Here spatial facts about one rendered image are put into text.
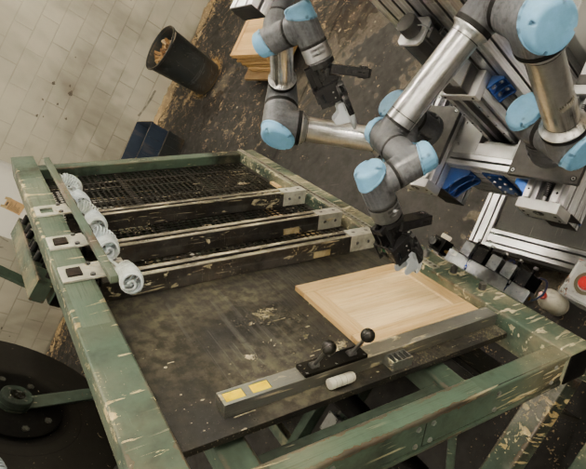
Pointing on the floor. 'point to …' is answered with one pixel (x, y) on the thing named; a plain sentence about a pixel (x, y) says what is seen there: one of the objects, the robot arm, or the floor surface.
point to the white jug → (553, 302)
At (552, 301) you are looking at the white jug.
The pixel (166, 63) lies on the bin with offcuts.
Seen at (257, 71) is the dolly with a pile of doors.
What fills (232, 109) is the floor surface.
